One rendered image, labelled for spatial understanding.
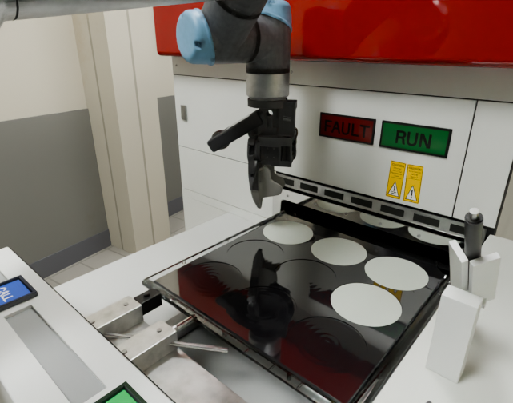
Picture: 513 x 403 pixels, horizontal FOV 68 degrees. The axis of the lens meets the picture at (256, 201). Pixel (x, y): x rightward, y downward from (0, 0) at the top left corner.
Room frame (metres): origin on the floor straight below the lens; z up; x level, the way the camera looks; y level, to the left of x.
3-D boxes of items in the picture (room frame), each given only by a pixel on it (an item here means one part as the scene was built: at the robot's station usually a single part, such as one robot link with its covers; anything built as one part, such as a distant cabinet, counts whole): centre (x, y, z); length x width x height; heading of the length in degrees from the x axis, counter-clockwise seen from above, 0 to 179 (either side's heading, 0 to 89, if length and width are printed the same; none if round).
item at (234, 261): (0.53, -0.08, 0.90); 0.34 x 0.34 x 0.01; 48
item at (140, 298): (0.47, 0.16, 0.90); 0.04 x 0.02 x 0.03; 138
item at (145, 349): (0.37, 0.14, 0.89); 0.08 x 0.03 x 0.03; 138
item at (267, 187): (0.68, -0.02, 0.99); 0.06 x 0.03 x 0.09; 78
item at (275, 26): (0.69, -0.02, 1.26); 0.09 x 0.08 x 0.11; 127
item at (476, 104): (0.83, -0.08, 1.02); 0.81 x 0.03 x 0.40; 48
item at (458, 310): (0.29, -0.19, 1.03); 0.06 x 0.04 x 0.13; 138
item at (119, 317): (0.43, 0.20, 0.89); 0.08 x 0.03 x 0.03; 138
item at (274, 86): (0.70, -0.02, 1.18); 0.08 x 0.08 x 0.05
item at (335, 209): (0.70, -0.21, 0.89); 0.44 x 0.02 x 0.10; 48
